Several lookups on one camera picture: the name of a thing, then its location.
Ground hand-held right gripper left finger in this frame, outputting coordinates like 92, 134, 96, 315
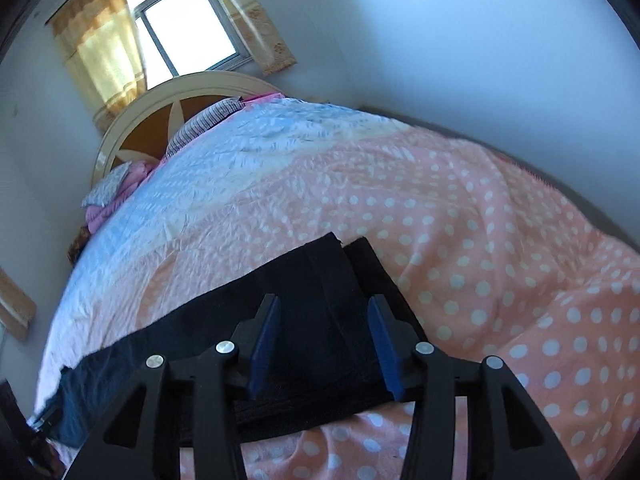
65, 294, 282, 480

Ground pink bed sheet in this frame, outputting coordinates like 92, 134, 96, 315
239, 91, 283, 105

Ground beige patterned curtain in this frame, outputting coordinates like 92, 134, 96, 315
192, 0, 297, 77

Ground brown furry object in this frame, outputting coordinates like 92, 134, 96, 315
67, 226, 95, 267

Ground beige side window curtain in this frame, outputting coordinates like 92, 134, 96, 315
0, 266, 37, 342

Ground striped pillow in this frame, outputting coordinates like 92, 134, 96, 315
165, 99, 245, 158

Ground pastel patterned bedspread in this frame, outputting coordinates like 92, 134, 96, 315
32, 96, 640, 480

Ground grey floral pillow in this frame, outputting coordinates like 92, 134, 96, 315
82, 162, 132, 207

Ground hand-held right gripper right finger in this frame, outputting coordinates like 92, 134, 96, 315
367, 295, 581, 480

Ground cream and wood headboard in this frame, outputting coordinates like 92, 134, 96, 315
91, 71, 283, 188

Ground black pants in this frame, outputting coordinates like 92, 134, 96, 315
49, 232, 430, 448

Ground sheer yellow curtain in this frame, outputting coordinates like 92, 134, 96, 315
49, 0, 147, 133

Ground window behind headboard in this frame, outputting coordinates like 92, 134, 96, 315
122, 0, 253, 88

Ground folded pink blanket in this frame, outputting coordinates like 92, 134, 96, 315
85, 161, 162, 235

